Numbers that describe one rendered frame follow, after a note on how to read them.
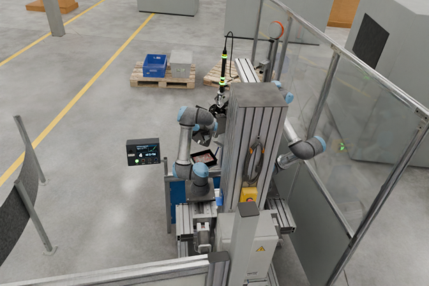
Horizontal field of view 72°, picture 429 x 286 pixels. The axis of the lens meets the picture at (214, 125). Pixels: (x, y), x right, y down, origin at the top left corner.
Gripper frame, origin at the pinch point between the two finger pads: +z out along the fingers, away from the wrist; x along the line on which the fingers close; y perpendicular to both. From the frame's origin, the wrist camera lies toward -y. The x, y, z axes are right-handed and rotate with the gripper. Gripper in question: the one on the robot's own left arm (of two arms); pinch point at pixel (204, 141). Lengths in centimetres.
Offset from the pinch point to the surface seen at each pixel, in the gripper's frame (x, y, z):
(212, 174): -23.1, -1.7, 21.4
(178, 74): 296, -22, 79
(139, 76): 313, -94, 68
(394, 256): -85, 150, 154
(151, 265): -165, -15, -106
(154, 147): -25, -38, -32
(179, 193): -21, -38, 34
